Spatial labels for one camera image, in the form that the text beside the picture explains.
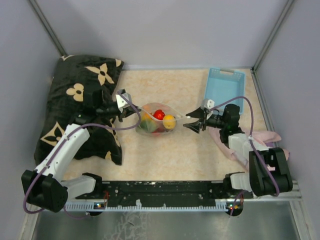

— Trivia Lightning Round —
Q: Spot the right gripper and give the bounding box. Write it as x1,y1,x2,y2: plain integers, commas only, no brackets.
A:
183,106,227,134

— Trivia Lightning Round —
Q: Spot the green orange toy mango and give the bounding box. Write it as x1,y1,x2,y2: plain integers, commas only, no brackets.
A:
141,106,152,119

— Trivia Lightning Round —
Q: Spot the clear dotted zip bag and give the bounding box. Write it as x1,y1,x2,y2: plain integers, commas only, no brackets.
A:
135,102,190,136

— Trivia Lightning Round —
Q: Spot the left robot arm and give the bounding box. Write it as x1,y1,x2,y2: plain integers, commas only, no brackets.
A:
21,89,142,215

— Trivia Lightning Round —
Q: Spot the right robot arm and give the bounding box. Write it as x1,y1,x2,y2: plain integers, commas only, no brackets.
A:
184,103,293,198

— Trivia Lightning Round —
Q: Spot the blue plastic basket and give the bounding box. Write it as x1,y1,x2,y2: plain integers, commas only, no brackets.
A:
203,67,246,106

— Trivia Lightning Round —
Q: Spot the black floral pillow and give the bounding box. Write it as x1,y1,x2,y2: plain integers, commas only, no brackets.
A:
33,54,124,166

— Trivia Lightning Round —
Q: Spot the pink cloth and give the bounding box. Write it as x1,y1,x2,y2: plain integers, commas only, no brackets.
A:
208,126,291,171

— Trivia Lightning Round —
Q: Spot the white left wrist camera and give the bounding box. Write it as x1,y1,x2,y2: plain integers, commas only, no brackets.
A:
115,89,132,113

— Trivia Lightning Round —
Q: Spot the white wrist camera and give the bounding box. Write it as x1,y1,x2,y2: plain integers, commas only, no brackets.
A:
200,98,215,112
115,89,132,113

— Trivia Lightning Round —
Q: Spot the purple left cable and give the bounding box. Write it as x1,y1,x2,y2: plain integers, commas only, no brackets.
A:
22,89,143,221

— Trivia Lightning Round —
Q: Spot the purple cable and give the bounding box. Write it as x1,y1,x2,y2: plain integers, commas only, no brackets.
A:
22,89,143,221
204,96,281,218

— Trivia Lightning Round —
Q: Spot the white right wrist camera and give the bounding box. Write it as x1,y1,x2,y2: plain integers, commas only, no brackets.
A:
200,98,215,112

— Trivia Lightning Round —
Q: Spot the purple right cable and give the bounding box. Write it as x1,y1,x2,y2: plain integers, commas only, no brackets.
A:
204,96,281,218

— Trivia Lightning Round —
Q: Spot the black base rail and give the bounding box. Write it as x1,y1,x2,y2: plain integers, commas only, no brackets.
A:
76,180,241,208

